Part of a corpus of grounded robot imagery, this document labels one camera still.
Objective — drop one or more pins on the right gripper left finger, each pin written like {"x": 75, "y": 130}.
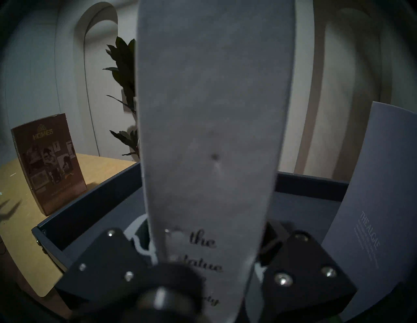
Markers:
{"x": 104, "y": 267}

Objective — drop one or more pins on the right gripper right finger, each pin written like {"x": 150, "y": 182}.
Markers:
{"x": 303, "y": 280}

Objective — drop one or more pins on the grey Discontent book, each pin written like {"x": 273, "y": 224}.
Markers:
{"x": 381, "y": 195}

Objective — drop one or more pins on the white Statue of Liberty book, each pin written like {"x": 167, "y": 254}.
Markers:
{"x": 211, "y": 130}

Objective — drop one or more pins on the black three-tier shelf cart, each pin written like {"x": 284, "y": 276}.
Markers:
{"x": 104, "y": 202}

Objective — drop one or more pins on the brown HOMES book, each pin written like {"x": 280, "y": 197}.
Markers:
{"x": 49, "y": 162}

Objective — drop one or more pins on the dark green leafy plant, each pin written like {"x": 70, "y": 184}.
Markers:
{"x": 125, "y": 71}

